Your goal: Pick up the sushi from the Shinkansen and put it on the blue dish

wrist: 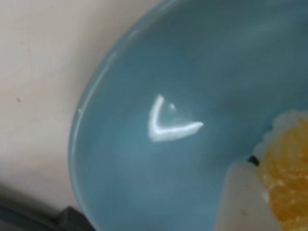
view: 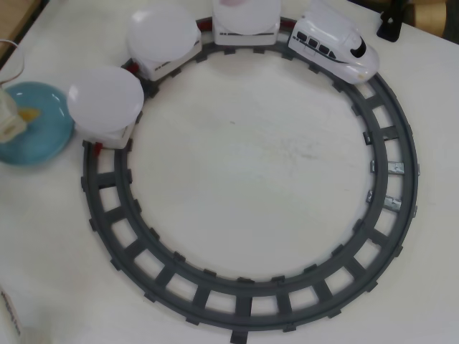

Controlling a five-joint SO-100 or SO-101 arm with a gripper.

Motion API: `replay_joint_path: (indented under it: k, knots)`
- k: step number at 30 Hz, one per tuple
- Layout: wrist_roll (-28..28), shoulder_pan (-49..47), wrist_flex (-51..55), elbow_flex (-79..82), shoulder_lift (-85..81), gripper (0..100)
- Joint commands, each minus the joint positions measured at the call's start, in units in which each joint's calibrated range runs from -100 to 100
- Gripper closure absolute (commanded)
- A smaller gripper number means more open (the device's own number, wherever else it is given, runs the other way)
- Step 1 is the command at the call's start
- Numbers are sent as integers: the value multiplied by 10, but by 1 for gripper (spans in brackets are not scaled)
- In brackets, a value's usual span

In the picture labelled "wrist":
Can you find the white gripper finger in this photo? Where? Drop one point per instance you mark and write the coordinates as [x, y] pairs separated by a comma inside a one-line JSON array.
[[240, 204]]

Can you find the blue round dish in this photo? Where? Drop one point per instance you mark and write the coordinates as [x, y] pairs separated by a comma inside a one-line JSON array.
[[168, 60]]

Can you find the grey circular toy rail track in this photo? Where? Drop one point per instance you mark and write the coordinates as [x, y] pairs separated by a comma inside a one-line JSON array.
[[72, 219]]

